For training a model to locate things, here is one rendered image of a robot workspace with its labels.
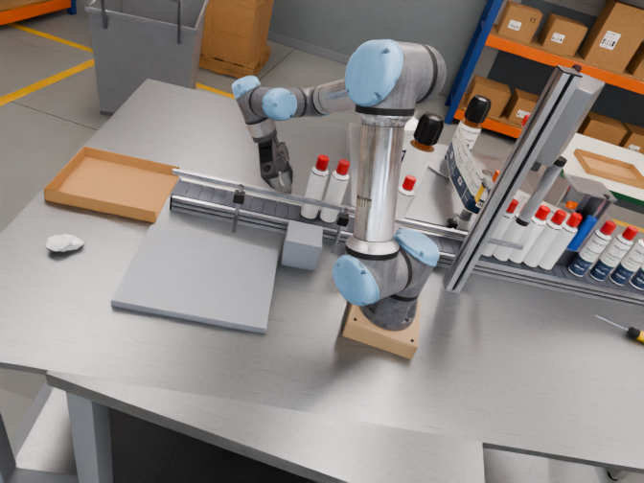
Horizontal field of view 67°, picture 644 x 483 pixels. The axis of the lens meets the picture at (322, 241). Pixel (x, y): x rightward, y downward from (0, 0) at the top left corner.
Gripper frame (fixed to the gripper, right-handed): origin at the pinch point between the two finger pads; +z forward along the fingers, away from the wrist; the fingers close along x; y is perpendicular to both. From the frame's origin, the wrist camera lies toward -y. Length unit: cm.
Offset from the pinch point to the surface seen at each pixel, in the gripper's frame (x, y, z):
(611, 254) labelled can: -93, -1, 47
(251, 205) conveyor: 11.1, -1.0, 0.0
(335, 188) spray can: -15.3, -1.9, 0.4
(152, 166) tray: 41.8, 13.0, -14.4
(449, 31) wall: -112, 433, 96
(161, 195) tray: 37.1, 0.5, -9.6
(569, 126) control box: -74, -17, -10
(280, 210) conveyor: 3.5, -0.3, 4.4
